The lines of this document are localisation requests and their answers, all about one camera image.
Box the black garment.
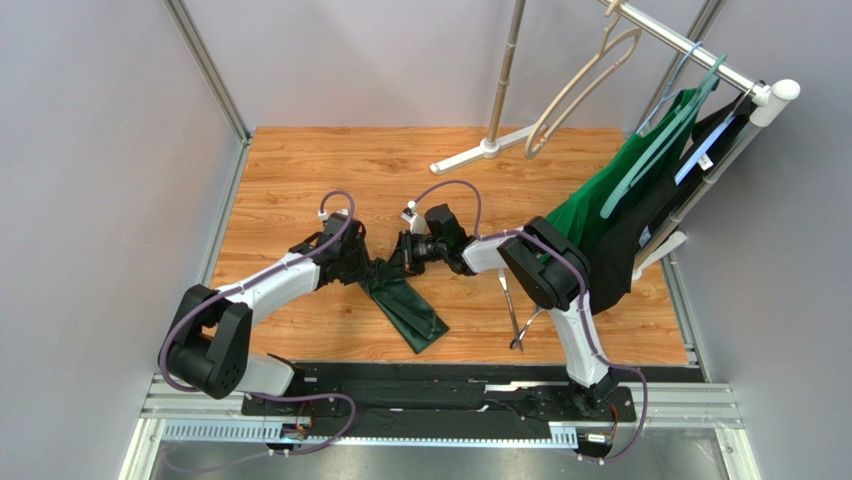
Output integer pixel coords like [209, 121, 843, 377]
[587, 99, 755, 315]

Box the teal clothes hanger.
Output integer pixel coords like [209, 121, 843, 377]
[599, 54, 727, 219]

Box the blue clothes hanger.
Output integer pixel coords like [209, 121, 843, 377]
[635, 40, 703, 136]

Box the dark green cloth napkin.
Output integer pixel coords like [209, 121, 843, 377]
[359, 258, 450, 354]

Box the metal rack upright pole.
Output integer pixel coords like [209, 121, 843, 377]
[485, 0, 526, 142]

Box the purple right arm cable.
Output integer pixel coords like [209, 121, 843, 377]
[411, 179, 650, 465]

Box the silver fork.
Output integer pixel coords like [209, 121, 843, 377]
[509, 306, 543, 350]

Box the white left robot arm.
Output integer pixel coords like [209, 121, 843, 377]
[158, 211, 374, 399]

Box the metal clothes rack rail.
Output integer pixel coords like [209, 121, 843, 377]
[601, 1, 801, 128]

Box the bright green t-shirt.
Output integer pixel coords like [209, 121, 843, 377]
[545, 88, 698, 252]

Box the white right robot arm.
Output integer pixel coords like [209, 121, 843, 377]
[379, 204, 617, 409]

